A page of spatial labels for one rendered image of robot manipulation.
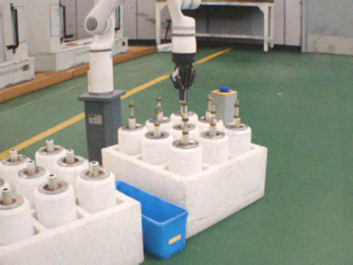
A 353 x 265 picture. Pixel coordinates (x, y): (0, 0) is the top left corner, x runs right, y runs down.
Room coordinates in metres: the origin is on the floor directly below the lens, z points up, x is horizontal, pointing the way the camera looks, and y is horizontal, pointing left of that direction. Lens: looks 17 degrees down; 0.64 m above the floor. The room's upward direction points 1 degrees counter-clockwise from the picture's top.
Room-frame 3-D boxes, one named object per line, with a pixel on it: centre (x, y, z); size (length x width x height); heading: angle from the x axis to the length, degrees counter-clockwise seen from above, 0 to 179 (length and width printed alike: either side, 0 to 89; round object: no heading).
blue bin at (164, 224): (1.06, 0.11, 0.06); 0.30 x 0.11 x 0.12; 45
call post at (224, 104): (1.57, -0.18, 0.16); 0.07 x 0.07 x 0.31; 45
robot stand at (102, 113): (1.64, 0.29, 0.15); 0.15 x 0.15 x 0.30; 70
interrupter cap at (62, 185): (0.85, 0.28, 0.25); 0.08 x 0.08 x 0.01
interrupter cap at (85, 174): (0.93, 0.20, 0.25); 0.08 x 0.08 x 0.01
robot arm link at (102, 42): (1.64, 0.29, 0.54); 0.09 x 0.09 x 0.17; 65
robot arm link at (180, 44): (1.33, -0.01, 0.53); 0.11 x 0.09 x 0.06; 59
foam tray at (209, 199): (1.32, -0.03, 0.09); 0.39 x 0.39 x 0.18; 45
